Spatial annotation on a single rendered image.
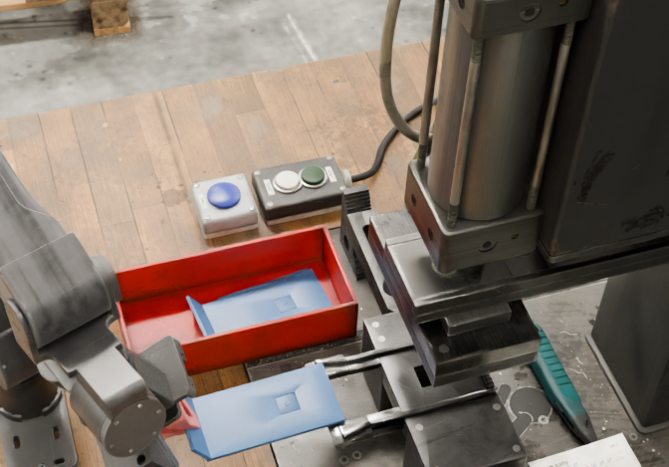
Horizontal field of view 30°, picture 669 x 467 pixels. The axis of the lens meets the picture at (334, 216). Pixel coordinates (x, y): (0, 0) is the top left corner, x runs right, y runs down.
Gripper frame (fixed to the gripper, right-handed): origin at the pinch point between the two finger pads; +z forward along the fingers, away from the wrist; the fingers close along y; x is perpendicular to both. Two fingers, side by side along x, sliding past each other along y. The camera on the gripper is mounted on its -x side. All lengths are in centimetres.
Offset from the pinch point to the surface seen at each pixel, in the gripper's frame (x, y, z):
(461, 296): -6.2, 29.4, -3.5
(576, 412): -7.3, 29.9, 26.7
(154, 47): 168, -26, 107
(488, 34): -6, 43, -30
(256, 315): 16.8, 5.1, 14.5
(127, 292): 23.4, -5.3, 6.8
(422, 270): -2.5, 27.6, -4.5
